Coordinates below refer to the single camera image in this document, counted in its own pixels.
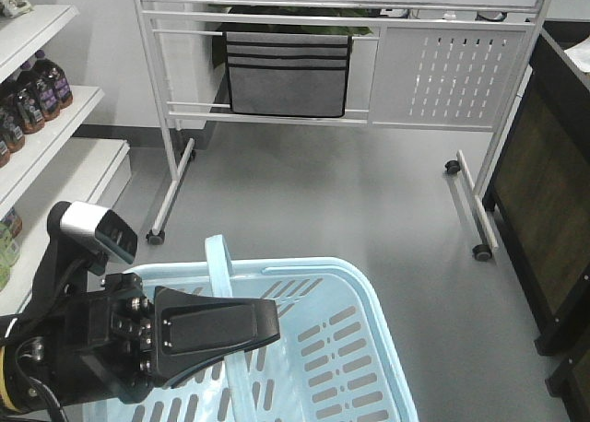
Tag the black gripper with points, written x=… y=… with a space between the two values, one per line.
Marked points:
x=94 y=344

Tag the light blue plastic basket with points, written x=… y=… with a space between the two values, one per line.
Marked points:
x=335 y=359

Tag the grey fabric pocket organizer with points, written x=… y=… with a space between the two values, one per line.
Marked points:
x=287 y=74

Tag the white store shelf unit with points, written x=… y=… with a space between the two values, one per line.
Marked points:
x=55 y=165

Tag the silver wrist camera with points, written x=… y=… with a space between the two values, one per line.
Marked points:
x=94 y=233

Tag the dark wooden cabinet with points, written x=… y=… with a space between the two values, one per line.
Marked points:
x=540 y=187

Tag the white rolling whiteboard stand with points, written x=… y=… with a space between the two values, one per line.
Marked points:
x=451 y=65

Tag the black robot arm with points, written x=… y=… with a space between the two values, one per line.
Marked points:
x=25 y=386

